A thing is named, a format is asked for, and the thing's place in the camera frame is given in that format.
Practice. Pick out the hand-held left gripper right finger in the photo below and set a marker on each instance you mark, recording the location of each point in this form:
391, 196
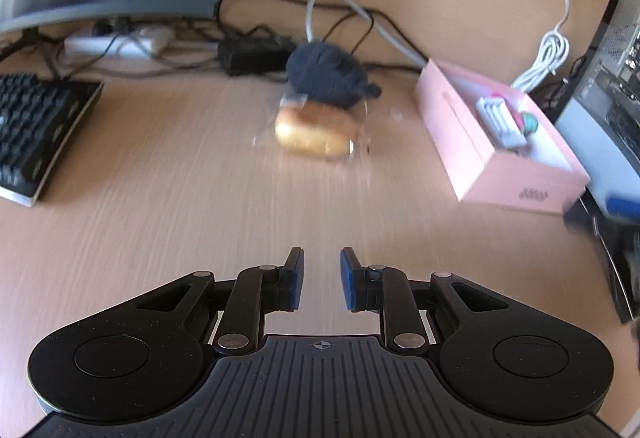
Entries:
349, 280

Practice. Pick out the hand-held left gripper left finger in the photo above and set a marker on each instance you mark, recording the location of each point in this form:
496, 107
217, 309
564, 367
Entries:
296, 278

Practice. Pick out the glass panel computer case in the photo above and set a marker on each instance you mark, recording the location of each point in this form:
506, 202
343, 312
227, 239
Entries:
615, 82

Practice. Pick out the black keyboard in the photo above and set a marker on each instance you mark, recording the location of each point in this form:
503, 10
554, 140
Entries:
40, 127

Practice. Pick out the pink cardboard box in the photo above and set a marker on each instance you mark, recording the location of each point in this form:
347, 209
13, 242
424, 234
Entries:
470, 157

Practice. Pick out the dark grey plush toy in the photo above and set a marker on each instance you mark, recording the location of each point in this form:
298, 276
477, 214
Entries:
327, 72

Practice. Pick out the white battery charger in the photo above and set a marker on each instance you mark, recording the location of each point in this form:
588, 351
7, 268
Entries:
502, 122

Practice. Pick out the bread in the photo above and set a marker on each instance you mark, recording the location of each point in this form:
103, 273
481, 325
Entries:
310, 132

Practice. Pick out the white power strip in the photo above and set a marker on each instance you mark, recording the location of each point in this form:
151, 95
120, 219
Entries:
120, 45

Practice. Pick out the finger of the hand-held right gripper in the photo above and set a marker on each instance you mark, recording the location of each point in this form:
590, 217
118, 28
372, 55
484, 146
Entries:
622, 205

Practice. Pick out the black power adapter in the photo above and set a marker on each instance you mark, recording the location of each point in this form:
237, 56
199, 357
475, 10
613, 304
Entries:
255, 57

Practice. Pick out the teal toy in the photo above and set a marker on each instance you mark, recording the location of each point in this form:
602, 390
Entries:
529, 123

